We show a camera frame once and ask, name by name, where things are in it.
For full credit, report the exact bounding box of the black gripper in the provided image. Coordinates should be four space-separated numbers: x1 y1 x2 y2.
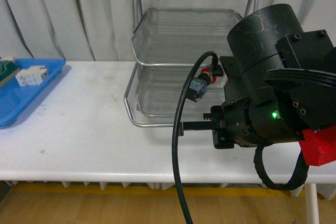
179 98 265 149

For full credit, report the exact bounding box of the silver mesh tray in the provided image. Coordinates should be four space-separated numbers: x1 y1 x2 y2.
124 63 225 127
131 8 242 66

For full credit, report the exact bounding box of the silver mesh top tray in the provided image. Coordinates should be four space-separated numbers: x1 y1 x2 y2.
131 8 242 66

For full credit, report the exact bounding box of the grey curtain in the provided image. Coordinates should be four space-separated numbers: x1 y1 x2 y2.
1 0 335 61

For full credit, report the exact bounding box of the white circuit breaker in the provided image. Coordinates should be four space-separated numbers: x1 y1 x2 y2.
15 66 49 87

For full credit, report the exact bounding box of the blue plastic tray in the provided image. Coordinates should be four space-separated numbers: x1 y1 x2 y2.
1 59 66 128

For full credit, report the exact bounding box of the green terminal block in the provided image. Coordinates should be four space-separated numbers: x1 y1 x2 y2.
0 59 21 87

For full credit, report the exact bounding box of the black drag chain cable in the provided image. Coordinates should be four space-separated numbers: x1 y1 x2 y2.
253 142 310 190

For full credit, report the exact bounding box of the red plastic mount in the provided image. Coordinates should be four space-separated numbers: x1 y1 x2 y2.
299 125 335 166

